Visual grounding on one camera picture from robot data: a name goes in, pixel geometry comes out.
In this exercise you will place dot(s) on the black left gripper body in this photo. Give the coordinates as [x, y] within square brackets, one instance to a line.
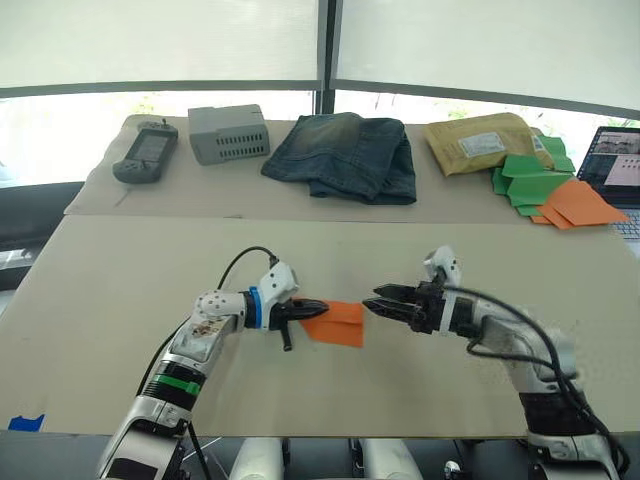
[283, 316]

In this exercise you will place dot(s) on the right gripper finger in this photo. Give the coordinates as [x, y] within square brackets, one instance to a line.
[387, 308]
[395, 291]

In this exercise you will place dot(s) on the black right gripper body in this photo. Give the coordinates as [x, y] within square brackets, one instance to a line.
[427, 310]

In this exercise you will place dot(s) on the orange paper sheet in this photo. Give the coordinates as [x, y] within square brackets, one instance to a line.
[542, 219]
[340, 325]
[582, 205]

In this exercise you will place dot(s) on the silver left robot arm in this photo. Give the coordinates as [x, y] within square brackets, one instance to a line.
[210, 311]

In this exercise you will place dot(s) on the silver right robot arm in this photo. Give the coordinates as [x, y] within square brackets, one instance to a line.
[506, 341]

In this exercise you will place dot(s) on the large green paper sheet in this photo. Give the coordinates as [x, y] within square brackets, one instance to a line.
[527, 192]

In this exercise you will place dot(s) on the folded green paper sheet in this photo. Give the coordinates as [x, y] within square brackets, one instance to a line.
[525, 167]

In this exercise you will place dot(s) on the small green paper sheet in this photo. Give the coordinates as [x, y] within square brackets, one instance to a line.
[557, 150]

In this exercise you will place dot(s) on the folded blue denim jeans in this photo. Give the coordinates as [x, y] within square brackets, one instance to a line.
[345, 157]

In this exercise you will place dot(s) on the silver rounded robot part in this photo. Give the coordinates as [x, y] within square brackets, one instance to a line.
[390, 462]
[257, 460]

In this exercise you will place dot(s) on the brown padded mailing envelope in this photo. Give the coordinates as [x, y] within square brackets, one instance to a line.
[480, 142]

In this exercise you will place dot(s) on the grey vented plastic box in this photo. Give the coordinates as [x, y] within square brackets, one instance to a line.
[227, 135]

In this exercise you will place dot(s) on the dark grey handheld controller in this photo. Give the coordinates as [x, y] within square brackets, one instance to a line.
[145, 152]

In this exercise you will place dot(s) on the open laptop computer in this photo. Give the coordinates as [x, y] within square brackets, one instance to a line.
[612, 160]

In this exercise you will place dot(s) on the black side table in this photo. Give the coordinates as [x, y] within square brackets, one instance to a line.
[30, 215]

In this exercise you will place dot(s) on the blue tape piece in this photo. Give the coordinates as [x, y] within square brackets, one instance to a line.
[25, 423]

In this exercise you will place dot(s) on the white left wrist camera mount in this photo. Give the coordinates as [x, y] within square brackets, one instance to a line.
[278, 282]

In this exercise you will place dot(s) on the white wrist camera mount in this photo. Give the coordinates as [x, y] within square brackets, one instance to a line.
[443, 264]
[278, 282]

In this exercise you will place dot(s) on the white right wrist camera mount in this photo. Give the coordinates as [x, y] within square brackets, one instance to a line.
[443, 264]

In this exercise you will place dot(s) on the dark window frame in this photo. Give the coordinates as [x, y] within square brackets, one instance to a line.
[327, 60]

